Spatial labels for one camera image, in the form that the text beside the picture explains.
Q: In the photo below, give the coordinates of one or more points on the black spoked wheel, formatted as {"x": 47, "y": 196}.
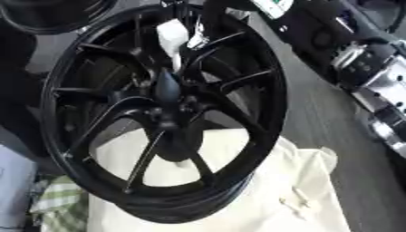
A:
{"x": 254, "y": 142}

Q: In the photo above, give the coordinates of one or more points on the black round tyre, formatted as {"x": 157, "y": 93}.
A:
{"x": 32, "y": 21}

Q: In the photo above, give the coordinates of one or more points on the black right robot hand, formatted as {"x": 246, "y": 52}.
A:
{"x": 219, "y": 21}

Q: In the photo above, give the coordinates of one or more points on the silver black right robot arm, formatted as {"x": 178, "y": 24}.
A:
{"x": 386, "y": 87}

